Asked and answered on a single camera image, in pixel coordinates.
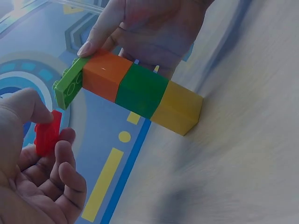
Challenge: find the person's left hand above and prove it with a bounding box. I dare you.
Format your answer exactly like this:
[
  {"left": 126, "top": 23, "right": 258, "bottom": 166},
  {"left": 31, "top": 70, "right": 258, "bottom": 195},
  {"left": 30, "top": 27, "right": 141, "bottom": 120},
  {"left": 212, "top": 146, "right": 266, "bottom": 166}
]
[{"left": 0, "top": 87, "right": 87, "bottom": 224}]

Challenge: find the person's right hand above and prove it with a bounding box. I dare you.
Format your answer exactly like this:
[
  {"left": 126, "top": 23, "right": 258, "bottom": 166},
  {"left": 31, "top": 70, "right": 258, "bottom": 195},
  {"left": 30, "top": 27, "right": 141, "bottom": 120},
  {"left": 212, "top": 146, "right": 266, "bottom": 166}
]
[{"left": 77, "top": 0, "right": 209, "bottom": 80}]

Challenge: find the red toy brick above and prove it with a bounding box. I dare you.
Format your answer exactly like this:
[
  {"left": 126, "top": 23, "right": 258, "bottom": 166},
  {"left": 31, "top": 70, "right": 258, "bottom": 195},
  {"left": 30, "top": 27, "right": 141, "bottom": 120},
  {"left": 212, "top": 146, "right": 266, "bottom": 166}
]
[{"left": 34, "top": 110, "right": 63, "bottom": 157}]

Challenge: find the orange toy brick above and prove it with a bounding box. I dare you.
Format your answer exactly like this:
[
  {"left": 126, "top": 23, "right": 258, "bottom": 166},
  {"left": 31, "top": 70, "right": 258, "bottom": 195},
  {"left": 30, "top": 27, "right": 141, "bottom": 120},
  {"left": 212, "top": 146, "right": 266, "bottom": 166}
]
[{"left": 82, "top": 49, "right": 134, "bottom": 104}]

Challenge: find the light green toy brick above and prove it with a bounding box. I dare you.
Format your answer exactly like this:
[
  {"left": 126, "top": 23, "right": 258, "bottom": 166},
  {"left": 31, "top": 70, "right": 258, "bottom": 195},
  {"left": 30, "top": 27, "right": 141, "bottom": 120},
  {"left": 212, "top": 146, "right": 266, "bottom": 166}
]
[{"left": 52, "top": 56, "right": 93, "bottom": 111}]

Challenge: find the dark green toy brick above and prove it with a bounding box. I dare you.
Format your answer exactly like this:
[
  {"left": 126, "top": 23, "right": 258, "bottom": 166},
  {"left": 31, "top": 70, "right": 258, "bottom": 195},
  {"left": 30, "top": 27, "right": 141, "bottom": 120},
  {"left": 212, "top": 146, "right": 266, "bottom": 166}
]
[{"left": 114, "top": 63, "right": 170, "bottom": 120}]

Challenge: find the yellow toy brick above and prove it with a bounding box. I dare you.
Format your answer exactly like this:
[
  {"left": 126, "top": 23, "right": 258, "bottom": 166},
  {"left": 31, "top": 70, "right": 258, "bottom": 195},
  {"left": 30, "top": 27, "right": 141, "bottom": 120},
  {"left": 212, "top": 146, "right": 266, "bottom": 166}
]
[{"left": 149, "top": 80, "right": 204, "bottom": 137}]

